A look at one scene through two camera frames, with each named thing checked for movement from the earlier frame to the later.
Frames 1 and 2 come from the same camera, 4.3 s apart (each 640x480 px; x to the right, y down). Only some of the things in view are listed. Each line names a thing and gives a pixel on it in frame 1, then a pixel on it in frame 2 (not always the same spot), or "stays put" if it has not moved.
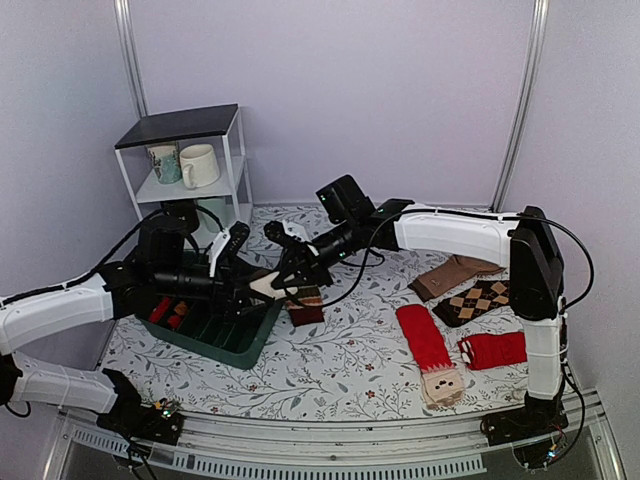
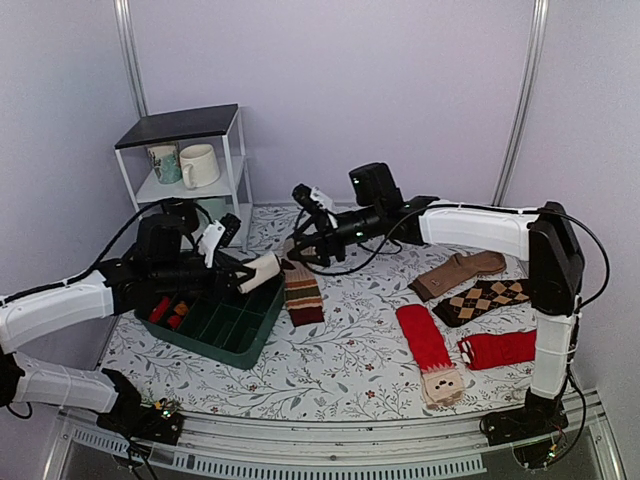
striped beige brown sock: (300, 314) stays put
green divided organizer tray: (215, 331) stays put
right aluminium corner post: (528, 104) stays put
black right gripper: (303, 262) → (320, 237)
